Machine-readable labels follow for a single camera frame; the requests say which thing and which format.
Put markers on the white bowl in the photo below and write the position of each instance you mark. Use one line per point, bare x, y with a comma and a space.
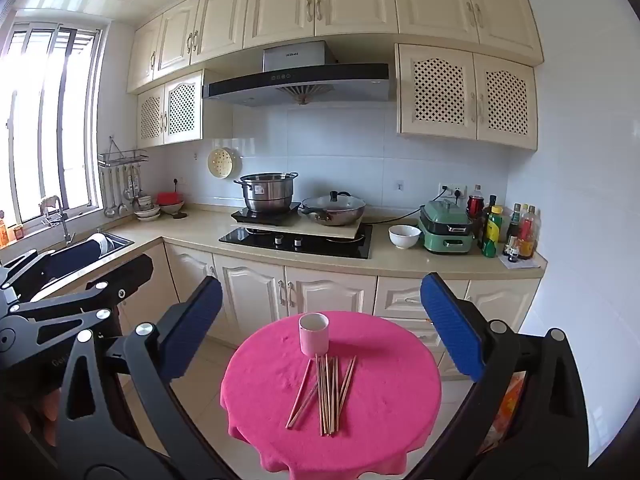
404, 237

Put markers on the cream perforated steamer plate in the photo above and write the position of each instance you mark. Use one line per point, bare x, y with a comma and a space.
222, 164

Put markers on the beige stone countertop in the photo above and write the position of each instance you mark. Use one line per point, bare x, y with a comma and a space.
200, 232

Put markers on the person's left hand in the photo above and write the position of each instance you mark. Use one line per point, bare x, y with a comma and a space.
42, 407

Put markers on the steel wok with lid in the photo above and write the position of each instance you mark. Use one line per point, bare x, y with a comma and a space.
332, 207

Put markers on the green electric grill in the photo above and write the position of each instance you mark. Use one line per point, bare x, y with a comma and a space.
442, 232

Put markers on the steel ladle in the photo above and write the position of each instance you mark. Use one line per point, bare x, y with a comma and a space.
109, 207
121, 205

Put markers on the black induction cooker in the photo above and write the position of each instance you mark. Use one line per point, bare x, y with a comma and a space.
260, 216

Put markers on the small orange jar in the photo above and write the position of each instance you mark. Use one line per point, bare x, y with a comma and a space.
18, 232

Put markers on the orange sauce bottle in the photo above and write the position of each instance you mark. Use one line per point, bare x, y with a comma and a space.
527, 237

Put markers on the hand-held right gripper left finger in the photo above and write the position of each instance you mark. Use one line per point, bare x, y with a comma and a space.
192, 330

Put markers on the stack of white bowls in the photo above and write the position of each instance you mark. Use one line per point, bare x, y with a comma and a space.
147, 212

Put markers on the dark cola bottle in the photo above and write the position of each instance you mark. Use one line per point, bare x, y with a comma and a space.
475, 207

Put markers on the red container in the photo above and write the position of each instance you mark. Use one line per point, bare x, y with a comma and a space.
170, 200

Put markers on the cream wall cabinets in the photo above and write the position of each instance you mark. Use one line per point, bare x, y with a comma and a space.
350, 0

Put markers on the white plate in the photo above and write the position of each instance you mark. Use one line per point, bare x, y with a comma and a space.
100, 244

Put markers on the bunch of chopsticks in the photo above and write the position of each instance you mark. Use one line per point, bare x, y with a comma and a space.
327, 395

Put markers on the steel kitchen utensil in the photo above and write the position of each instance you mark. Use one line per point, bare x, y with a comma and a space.
138, 185
130, 187

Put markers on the black steel range hood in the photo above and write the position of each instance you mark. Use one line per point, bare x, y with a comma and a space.
300, 82

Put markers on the dark soy sauce bottle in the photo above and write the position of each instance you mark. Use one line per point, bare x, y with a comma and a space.
512, 230

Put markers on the pale wooden board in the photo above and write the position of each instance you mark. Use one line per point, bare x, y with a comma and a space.
300, 232

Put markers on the orange snack bag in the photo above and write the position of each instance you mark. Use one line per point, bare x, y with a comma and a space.
507, 405

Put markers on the pale pink ceramic cup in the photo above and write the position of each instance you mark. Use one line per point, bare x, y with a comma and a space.
314, 340

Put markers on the steel sink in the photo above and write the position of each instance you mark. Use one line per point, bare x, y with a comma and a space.
117, 245

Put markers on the cream base cabinets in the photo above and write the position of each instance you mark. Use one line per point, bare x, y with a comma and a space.
325, 295

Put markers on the cream lattice door cabinet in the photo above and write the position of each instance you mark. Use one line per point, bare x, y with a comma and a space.
172, 110
465, 95

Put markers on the steel faucet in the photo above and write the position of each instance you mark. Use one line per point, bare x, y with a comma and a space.
62, 220

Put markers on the stainless steel pot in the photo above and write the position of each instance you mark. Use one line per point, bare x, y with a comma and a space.
267, 195

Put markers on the yellow green bottle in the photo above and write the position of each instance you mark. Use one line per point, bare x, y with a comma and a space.
492, 235

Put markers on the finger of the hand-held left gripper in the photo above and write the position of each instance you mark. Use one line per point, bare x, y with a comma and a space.
122, 282
65, 265

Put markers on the barred window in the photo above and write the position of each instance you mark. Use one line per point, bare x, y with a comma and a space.
50, 125

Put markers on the white socket with plug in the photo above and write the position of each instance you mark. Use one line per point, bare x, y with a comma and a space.
457, 191

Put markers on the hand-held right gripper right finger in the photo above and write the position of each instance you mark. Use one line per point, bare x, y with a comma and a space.
450, 325

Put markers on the black glass gas hob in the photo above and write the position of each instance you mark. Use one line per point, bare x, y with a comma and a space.
320, 249

